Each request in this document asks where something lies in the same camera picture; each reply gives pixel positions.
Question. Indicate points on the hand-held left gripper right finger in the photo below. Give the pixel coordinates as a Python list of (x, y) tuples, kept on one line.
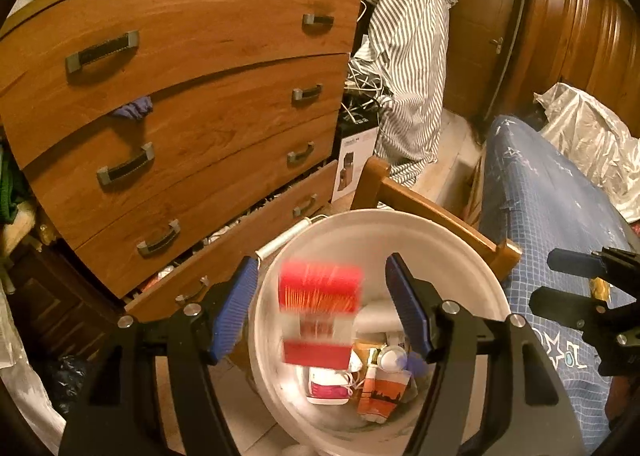
[(407, 311)]

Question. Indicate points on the white medicine box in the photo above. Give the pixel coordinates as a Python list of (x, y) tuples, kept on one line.
[(327, 386)]

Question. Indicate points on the dark blue plastic bag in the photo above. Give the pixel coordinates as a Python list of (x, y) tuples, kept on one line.
[(70, 381)]

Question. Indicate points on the knife block carton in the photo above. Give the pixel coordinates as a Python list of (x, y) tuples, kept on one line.
[(355, 161)]

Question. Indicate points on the pile of clothes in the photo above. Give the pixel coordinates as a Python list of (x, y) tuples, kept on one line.
[(12, 191)]

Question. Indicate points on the small red and white box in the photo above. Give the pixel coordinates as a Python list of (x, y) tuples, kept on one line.
[(320, 306)]

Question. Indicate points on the blue star printed blanket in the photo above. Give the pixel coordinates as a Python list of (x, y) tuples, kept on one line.
[(540, 206)]

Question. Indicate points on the white bucket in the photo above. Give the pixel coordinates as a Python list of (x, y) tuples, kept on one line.
[(450, 256)]

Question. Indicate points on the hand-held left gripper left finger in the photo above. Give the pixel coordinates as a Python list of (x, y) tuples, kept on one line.
[(235, 311)]

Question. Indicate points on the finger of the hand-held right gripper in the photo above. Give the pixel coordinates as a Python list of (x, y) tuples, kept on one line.
[(560, 306), (575, 262)]

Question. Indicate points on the light wooden chair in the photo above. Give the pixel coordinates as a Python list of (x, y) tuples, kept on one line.
[(425, 216)]

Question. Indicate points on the orange and white packet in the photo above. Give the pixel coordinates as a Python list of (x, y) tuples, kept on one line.
[(382, 393)]

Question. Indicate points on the wooden chest of drawers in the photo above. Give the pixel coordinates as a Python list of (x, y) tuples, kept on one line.
[(200, 101)]

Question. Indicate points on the grey striped cloth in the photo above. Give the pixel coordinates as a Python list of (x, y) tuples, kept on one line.
[(405, 61)]

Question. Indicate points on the yellow snack packet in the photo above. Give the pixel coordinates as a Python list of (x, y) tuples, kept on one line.
[(599, 287)]

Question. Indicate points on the white capped bottle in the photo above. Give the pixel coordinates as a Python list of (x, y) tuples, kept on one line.
[(392, 358)]

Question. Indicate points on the blue cloth in drawer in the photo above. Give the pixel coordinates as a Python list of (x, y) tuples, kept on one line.
[(132, 109)]

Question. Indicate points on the gold foil packet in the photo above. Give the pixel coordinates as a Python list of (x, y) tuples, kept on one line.
[(365, 343)]

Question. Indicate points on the brown wooden wardrobe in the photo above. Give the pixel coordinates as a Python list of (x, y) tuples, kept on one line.
[(585, 21)]

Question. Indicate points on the brown wooden door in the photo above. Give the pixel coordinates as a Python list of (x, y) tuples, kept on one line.
[(480, 26)]

